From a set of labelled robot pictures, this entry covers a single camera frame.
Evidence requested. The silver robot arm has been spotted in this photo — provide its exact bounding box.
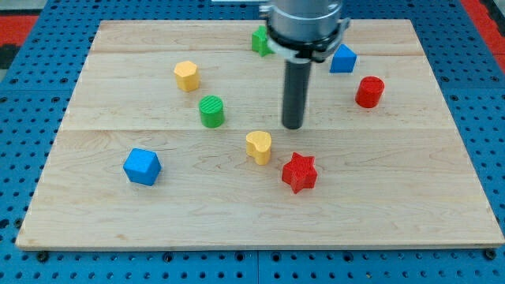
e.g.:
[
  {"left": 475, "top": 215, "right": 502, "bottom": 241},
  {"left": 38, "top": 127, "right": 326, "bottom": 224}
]
[{"left": 259, "top": 0, "right": 350, "bottom": 64}]

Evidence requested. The yellow heart block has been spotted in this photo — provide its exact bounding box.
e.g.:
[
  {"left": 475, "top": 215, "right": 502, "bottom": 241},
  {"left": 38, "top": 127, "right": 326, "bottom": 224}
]
[{"left": 245, "top": 131, "right": 272, "bottom": 166}]

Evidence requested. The blue cube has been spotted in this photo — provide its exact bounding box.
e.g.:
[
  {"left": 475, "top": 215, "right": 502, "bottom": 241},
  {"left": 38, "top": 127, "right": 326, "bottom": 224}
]
[{"left": 123, "top": 148, "right": 162, "bottom": 186}]

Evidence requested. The green cylinder block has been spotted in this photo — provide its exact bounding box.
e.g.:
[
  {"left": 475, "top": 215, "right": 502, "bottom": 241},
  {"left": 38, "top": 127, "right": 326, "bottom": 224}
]
[{"left": 199, "top": 95, "right": 225, "bottom": 128}]

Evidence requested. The red star block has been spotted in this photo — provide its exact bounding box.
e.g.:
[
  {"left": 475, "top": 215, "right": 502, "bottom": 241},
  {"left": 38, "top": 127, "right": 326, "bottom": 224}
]
[{"left": 281, "top": 152, "right": 318, "bottom": 194}]

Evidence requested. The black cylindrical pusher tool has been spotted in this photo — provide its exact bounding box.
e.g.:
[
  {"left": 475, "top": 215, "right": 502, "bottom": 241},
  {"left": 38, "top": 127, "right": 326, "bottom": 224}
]
[{"left": 282, "top": 61, "right": 311, "bottom": 129}]

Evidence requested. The wooden board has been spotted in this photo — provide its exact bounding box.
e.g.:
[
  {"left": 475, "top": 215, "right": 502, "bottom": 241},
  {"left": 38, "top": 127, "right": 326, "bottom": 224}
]
[{"left": 16, "top": 20, "right": 504, "bottom": 252}]

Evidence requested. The yellow hexagon block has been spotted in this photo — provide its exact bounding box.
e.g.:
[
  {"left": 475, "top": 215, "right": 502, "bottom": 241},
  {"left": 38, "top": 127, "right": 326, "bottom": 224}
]
[{"left": 174, "top": 61, "right": 200, "bottom": 92}]

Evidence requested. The green star block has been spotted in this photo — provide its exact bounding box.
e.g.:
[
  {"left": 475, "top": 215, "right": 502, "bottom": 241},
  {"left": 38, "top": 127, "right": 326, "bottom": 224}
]
[{"left": 251, "top": 25, "right": 273, "bottom": 57}]

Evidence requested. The blue triangle block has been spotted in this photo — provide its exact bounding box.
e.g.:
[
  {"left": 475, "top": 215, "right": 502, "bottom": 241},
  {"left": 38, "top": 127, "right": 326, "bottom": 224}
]
[{"left": 330, "top": 44, "right": 357, "bottom": 73}]

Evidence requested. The red cylinder block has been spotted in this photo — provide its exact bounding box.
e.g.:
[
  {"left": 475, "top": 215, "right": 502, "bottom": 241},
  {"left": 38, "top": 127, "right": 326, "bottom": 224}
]
[{"left": 355, "top": 76, "right": 385, "bottom": 108}]

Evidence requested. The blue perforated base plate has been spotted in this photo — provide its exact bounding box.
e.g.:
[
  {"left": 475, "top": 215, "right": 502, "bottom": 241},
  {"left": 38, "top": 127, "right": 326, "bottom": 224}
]
[{"left": 1, "top": 1, "right": 504, "bottom": 283}]

